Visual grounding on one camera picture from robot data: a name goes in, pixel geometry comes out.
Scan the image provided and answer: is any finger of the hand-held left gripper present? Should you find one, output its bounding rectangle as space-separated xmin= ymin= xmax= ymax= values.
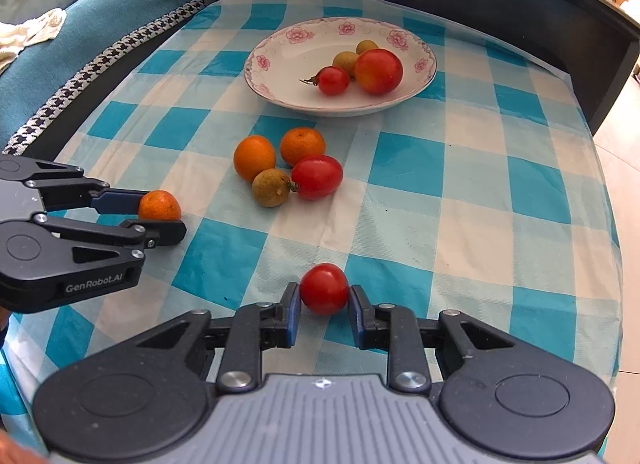
xmin=20 ymin=158 xmax=150 ymax=215
xmin=31 ymin=213 xmax=187 ymax=266

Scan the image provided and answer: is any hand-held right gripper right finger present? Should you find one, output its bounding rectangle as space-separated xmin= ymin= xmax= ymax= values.
xmin=349 ymin=285 xmax=516 ymax=393

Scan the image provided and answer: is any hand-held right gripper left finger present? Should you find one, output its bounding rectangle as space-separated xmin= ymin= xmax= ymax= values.
xmin=135 ymin=283 xmax=303 ymax=392

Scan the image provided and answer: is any orange mandarin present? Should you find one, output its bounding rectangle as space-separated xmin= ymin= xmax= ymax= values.
xmin=233 ymin=135 xmax=277 ymax=183
xmin=280 ymin=127 xmax=327 ymax=167
xmin=138 ymin=190 xmax=182 ymax=222

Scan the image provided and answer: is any red cherry tomato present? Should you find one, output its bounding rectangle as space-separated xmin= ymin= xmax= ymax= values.
xmin=299 ymin=66 xmax=351 ymax=97
xmin=291 ymin=154 xmax=344 ymax=201
xmin=300 ymin=263 xmax=350 ymax=316

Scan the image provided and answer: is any white floral rim plate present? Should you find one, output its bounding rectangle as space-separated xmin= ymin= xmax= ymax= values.
xmin=244 ymin=17 xmax=437 ymax=118

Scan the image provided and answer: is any red apple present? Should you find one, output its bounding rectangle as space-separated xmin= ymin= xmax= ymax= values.
xmin=354 ymin=48 xmax=404 ymax=96

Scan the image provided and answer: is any blue white checkered tablecloth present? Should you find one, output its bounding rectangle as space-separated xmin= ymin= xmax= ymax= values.
xmin=0 ymin=0 xmax=623 ymax=464

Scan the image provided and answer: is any teal blanket houndstooth trim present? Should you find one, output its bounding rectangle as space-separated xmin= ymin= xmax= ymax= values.
xmin=0 ymin=0 xmax=206 ymax=155

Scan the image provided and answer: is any white crumpled cloth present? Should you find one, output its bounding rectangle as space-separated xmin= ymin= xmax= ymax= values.
xmin=0 ymin=9 xmax=67 ymax=70

